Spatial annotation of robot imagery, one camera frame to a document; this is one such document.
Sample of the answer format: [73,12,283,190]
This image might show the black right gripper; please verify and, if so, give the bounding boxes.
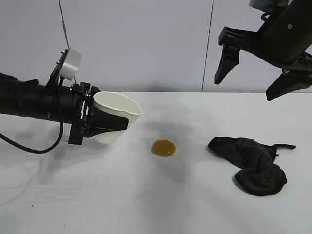
[214,0,312,101]

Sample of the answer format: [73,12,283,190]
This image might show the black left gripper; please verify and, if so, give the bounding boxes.
[68,82,130,145]

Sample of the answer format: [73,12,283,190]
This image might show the white paper cup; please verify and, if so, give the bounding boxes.
[92,91,143,145]

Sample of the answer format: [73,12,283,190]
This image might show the dark grey cloth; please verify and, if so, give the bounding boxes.
[207,136,297,197]

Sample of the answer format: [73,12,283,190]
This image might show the brown liquid spill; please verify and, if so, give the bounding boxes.
[151,139,176,158]

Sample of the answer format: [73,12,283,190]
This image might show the thin black hanging cable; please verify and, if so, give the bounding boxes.
[202,0,215,93]
[58,0,72,49]

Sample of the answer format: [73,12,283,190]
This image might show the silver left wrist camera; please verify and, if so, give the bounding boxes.
[56,48,82,80]

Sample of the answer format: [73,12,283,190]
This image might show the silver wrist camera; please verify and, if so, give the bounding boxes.
[56,48,82,80]
[248,0,272,11]

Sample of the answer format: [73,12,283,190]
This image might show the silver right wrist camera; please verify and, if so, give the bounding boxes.
[248,0,272,11]

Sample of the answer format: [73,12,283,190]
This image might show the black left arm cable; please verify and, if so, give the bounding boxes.
[0,75,65,154]

